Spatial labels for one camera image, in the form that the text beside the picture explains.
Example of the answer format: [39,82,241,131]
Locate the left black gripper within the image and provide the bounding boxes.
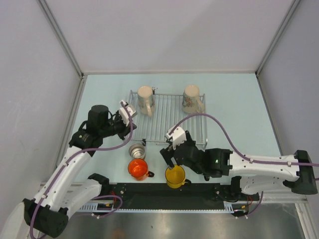
[100,110,137,140]

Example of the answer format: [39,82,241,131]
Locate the yellow mug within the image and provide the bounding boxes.
[164,165,191,189]

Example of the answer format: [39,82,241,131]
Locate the metal wire dish rack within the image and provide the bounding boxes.
[128,91,207,149]

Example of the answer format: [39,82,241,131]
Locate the beige mug coral print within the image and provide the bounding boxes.
[138,86,155,117]

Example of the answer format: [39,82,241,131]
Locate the beige mug blue print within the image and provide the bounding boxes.
[182,85,205,114]

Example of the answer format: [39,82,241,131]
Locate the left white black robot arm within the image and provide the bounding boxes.
[23,101,137,238]

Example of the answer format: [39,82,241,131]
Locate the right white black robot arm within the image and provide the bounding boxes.
[160,131,318,200]

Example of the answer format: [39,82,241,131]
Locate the orange mug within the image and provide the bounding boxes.
[128,158,155,181]

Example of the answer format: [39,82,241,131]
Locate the small steel cup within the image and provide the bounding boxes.
[129,143,146,160]

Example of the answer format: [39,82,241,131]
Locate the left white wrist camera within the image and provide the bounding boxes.
[119,100,137,126]

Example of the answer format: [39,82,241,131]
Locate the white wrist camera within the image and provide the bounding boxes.
[165,125,186,150]
[119,100,137,126]

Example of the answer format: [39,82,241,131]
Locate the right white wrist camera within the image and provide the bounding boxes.
[165,125,186,150]

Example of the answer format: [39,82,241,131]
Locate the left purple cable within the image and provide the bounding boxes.
[29,99,134,239]

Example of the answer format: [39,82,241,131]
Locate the purple cable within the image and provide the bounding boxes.
[29,99,134,239]
[169,113,319,220]

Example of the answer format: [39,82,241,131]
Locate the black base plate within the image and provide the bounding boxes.
[100,183,259,210]

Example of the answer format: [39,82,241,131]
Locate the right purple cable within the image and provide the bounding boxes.
[169,113,319,220]

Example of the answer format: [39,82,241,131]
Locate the grey slotted cable duct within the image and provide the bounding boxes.
[77,201,236,214]

